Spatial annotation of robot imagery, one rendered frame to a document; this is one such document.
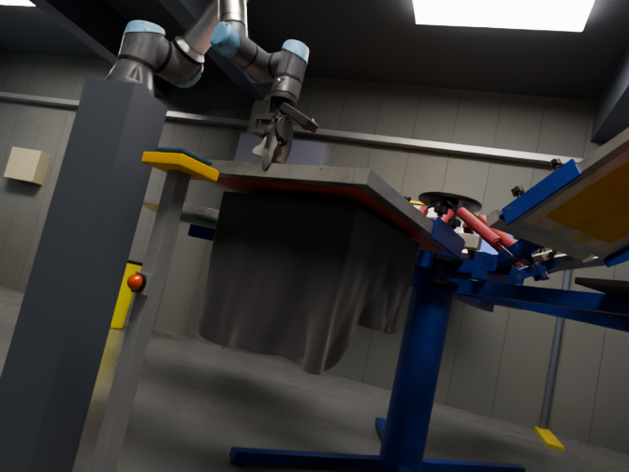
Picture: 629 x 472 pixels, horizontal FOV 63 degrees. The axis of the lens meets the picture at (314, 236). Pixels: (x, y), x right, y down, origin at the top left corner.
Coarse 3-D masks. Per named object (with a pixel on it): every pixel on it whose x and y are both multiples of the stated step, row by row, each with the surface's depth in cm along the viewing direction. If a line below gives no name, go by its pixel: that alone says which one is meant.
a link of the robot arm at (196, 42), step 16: (208, 16) 162; (192, 32) 165; (208, 32) 164; (176, 48) 166; (192, 48) 167; (208, 48) 170; (176, 64) 167; (192, 64) 169; (176, 80) 171; (192, 80) 173
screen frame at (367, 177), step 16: (224, 160) 140; (224, 176) 142; (240, 176) 138; (256, 176) 133; (272, 176) 130; (288, 176) 128; (304, 176) 125; (320, 176) 123; (336, 176) 120; (352, 176) 118; (368, 176) 116; (368, 192) 123; (384, 192) 124; (400, 208) 133; (416, 208) 142; (416, 224) 146; (432, 224) 155; (432, 240) 164
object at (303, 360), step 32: (224, 192) 150; (224, 224) 147; (256, 224) 141; (288, 224) 135; (320, 224) 130; (352, 224) 127; (224, 256) 145; (256, 256) 139; (288, 256) 133; (320, 256) 129; (224, 288) 143; (256, 288) 137; (288, 288) 132; (320, 288) 127; (224, 320) 142; (256, 320) 135; (288, 320) 132; (320, 320) 125; (256, 352) 134; (288, 352) 130; (320, 352) 123
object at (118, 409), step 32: (160, 160) 117; (192, 160) 117; (160, 224) 119; (160, 256) 119; (160, 288) 120; (128, 320) 118; (128, 352) 116; (128, 384) 115; (128, 416) 116; (96, 448) 114
